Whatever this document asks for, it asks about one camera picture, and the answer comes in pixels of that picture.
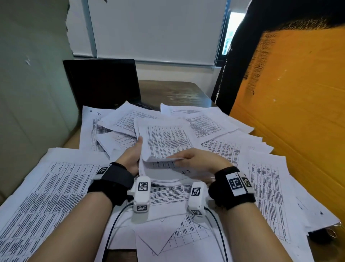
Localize person's left hand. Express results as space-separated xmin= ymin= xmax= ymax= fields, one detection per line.
xmin=115 ymin=136 xmax=143 ymax=176

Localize person's right hand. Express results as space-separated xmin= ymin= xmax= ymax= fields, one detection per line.
xmin=166 ymin=148 xmax=233 ymax=175

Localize aligned stack of printed sheets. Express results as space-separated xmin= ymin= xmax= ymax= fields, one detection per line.
xmin=0 ymin=148 xmax=111 ymax=262
xmin=134 ymin=117 xmax=216 ymax=187

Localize pile of printed papers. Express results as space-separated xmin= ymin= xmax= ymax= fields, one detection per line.
xmin=79 ymin=101 xmax=341 ymax=262

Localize black binder clips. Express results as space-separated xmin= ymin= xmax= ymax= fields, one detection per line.
xmin=308 ymin=224 xmax=341 ymax=245

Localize person's right forearm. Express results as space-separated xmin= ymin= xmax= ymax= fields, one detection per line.
xmin=220 ymin=202 xmax=293 ymax=262

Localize person's left forearm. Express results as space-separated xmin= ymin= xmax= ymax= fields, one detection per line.
xmin=28 ymin=191 xmax=113 ymax=262

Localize black laptop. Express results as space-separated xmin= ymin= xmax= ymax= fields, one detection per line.
xmin=62 ymin=59 xmax=154 ymax=110

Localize orange cardboard panel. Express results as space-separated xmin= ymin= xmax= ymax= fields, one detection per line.
xmin=229 ymin=26 xmax=345 ymax=262

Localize beige cardboard panel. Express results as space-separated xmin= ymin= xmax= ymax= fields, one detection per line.
xmin=0 ymin=0 xmax=81 ymax=203

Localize dark framed window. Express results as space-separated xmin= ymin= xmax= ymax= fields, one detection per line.
xmin=215 ymin=10 xmax=246 ymax=67

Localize black left wrist strap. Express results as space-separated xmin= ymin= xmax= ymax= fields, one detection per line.
xmin=87 ymin=162 xmax=135 ymax=207

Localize black wrist strap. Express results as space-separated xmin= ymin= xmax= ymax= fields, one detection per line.
xmin=87 ymin=162 xmax=135 ymax=207
xmin=208 ymin=166 xmax=256 ymax=211

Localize black right wrist strap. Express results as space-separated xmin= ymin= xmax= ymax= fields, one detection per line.
xmin=208 ymin=166 xmax=256 ymax=211

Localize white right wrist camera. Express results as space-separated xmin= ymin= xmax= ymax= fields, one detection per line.
xmin=188 ymin=181 xmax=210 ymax=217

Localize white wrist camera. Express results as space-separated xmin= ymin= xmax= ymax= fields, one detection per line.
xmin=188 ymin=181 xmax=210 ymax=217
xmin=127 ymin=176 xmax=151 ymax=214

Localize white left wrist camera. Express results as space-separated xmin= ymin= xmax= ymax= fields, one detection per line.
xmin=127 ymin=176 xmax=151 ymax=214

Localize black right camera cable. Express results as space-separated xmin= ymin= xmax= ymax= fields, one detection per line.
xmin=204 ymin=206 xmax=230 ymax=262

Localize black camera cable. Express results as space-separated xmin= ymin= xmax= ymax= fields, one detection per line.
xmin=102 ymin=202 xmax=134 ymax=262
xmin=204 ymin=206 xmax=230 ymax=262

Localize black left camera cable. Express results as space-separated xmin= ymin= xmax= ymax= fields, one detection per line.
xmin=102 ymin=202 xmax=134 ymax=262

